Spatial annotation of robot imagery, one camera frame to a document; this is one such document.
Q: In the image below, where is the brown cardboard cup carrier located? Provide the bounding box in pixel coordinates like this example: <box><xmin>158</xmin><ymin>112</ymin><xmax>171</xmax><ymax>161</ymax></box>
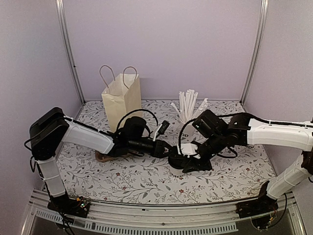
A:
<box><xmin>95</xmin><ymin>151</ymin><xmax>128</xmax><ymax>163</ymax></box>

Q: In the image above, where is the floral patterned table mat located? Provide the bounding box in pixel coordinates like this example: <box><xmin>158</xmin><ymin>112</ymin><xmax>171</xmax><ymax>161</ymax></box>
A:
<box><xmin>48</xmin><ymin>99</ymin><xmax>279</xmax><ymax>205</ymax></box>

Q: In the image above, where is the white paper cup corner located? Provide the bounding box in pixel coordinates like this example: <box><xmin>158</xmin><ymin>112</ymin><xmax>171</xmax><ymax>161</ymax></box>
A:
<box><xmin>171</xmin><ymin>172</ymin><xmax>183</xmax><ymax>180</ymax></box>

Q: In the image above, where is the aluminium frame post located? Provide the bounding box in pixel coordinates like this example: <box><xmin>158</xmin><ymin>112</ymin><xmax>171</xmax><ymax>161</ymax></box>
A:
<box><xmin>240</xmin><ymin>0</ymin><xmax>269</xmax><ymax>106</ymax></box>
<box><xmin>55</xmin><ymin>0</ymin><xmax>86</xmax><ymax>105</ymax></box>

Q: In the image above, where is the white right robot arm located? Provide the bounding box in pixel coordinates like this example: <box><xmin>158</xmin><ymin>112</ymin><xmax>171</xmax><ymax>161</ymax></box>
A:
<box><xmin>177</xmin><ymin>110</ymin><xmax>313</xmax><ymax>213</ymax></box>

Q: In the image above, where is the bundle of white wrapped straws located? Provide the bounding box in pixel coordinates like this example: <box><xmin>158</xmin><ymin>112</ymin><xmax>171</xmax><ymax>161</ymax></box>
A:
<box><xmin>170</xmin><ymin>89</ymin><xmax>209</xmax><ymax>124</ymax></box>

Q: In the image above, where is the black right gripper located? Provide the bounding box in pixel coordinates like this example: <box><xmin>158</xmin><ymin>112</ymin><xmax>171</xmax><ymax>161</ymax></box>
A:
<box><xmin>181</xmin><ymin>132</ymin><xmax>226</xmax><ymax>173</ymax></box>

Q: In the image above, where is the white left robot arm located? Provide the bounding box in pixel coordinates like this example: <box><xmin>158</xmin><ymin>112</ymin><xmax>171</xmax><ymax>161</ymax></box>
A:
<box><xmin>24</xmin><ymin>107</ymin><xmax>172</xmax><ymax>212</ymax></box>

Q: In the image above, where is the right aluminium frame post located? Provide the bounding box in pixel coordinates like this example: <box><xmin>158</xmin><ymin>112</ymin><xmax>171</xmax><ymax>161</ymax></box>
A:
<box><xmin>240</xmin><ymin>0</ymin><xmax>269</xmax><ymax>106</ymax></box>

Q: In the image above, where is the cream paper bag with handles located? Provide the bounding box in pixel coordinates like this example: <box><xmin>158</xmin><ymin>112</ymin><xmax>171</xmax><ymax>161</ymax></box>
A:
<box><xmin>99</xmin><ymin>65</ymin><xmax>142</xmax><ymax>132</ymax></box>

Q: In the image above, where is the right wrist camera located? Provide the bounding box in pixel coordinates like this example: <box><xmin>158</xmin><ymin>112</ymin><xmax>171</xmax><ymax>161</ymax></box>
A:
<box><xmin>177</xmin><ymin>143</ymin><xmax>200</xmax><ymax>159</ymax></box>

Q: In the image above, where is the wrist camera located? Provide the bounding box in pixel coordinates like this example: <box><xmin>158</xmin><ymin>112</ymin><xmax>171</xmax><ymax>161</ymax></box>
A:
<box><xmin>152</xmin><ymin>120</ymin><xmax>170</xmax><ymax>141</ymax></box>
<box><xmin>177</xmin><ymin>143</ymin><xmax>200</xmax><ymax>159</ymax></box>

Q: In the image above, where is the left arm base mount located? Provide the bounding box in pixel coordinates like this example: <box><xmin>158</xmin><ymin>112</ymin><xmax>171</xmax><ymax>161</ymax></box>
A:
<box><xmin>47</xmin><ymin>193</ymin><xmax>90</xmax><ymax>218</ymax></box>

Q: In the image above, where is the white cup holding straws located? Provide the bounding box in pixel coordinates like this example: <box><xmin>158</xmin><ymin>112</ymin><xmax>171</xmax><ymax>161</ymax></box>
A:
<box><xmin>181</xmin><ymin>124</ymin><xmax>195</xmax><ymax>141</ymax></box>

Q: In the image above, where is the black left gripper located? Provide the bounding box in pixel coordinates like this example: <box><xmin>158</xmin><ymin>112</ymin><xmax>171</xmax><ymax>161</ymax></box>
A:
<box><xmin>129</xmin><ymin>139</ymin><xmax>175</xmax><ymax>160</ymax></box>

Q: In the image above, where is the front aluminium rail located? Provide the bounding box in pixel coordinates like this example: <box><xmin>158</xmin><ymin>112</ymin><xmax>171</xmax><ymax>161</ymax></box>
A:
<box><xmin>22</xmin><ymin>190</ymin><xmax>306</xmax><ymax>235</ymax></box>

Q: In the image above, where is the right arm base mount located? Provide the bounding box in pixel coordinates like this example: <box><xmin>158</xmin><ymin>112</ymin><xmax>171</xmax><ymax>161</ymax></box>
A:
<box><xmin>236</xmin><ymin>181</ymin><xmax>278</xmax><ymax>230</ymax></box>

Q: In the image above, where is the left aluminium frame post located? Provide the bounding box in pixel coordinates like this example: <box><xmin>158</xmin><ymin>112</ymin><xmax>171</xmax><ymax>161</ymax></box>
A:
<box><xmin>55</xmin><ymin>0</ymin><xmax>86</xmax><ymax>105</ymax></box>

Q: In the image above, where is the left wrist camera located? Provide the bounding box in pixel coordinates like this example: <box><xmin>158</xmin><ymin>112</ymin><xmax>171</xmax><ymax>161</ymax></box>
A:
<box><xmin>152</xmin><ymin>120</ymin><xmax>170</xmax><ymax>141</ymax></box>

